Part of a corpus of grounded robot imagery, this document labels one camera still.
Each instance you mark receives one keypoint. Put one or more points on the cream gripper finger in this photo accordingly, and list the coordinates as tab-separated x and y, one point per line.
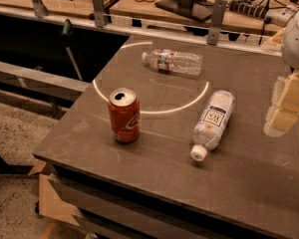
272	130
289	101

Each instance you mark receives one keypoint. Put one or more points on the blue label plastic bottle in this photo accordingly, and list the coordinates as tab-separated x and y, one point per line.
209	129

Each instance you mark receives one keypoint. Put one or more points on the clear crumpled water bottle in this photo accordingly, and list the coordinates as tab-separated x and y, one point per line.
173	61

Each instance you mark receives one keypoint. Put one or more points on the white power adapter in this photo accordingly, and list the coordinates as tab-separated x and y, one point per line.
282	16

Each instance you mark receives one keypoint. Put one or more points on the black power strip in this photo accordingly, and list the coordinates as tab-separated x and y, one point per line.
249	9

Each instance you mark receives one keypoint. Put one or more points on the black monitor stand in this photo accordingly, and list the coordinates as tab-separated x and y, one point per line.
187	8

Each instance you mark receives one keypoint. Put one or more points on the orange soda can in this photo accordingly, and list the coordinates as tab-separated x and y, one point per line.
124	110

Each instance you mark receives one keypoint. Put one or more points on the right metal bracket post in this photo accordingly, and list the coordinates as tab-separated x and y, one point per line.
217	16

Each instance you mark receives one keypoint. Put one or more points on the metal bracket post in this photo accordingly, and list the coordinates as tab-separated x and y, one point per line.
40	9
217	16
99	13

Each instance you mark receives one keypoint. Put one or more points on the metal guard rail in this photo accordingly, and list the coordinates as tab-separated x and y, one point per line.
149	28

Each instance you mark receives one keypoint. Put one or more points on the middle metal bracket post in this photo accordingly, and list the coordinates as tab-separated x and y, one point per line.
99	13

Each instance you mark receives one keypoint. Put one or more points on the left metal bracket post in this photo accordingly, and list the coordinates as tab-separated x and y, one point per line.
40	9

